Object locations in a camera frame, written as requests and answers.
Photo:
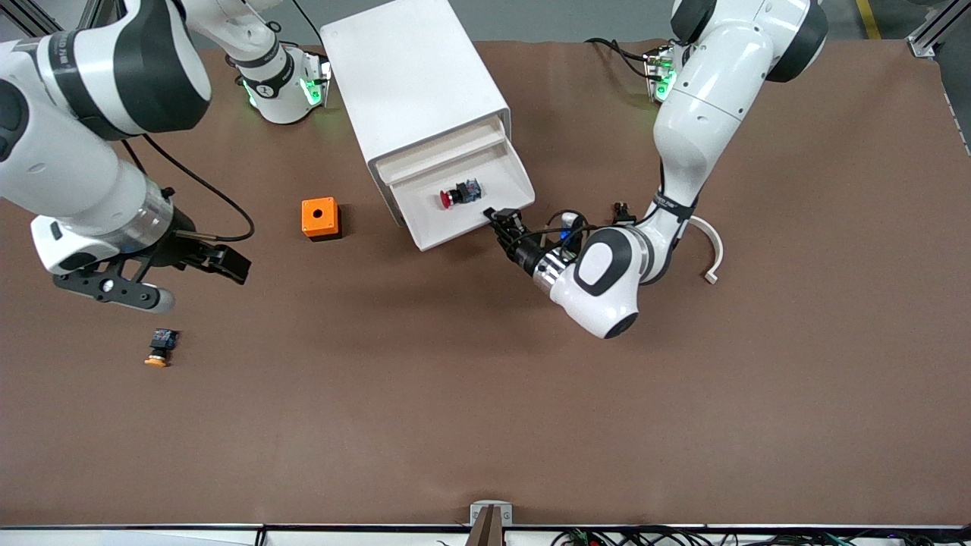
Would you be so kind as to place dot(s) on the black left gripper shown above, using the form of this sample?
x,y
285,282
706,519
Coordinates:
x,y
522,252

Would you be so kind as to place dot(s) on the orange box with hole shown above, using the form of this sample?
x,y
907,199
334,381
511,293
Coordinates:
x,y
309,220

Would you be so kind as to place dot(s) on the aluminium frame profile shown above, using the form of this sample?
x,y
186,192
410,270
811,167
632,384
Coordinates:
x,y
922,44

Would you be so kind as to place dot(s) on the red mushroom push button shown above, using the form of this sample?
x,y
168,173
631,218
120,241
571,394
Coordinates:
x,y
463,193

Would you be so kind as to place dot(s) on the white curved plastic bracket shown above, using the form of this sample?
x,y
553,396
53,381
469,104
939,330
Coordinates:
x,y
717,250

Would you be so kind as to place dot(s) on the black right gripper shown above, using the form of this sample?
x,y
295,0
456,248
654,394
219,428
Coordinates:
x,y
179,241

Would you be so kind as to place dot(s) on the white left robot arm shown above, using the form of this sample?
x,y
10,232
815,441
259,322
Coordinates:
x,y
705,114

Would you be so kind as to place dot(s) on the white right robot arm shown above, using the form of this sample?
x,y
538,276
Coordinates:
x,y
76,152

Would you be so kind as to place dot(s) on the white table edge rail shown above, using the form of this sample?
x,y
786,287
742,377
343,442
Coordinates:
x,y
152,537

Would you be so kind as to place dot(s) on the black switch with white face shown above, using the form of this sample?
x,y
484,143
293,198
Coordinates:
x,y
622,208

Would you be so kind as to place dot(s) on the grey metal mounting bracket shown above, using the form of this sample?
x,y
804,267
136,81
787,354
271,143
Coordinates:
x,y
491,514

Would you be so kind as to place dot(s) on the orange mushroom push button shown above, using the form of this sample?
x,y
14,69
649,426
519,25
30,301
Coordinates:
x,y
161,343

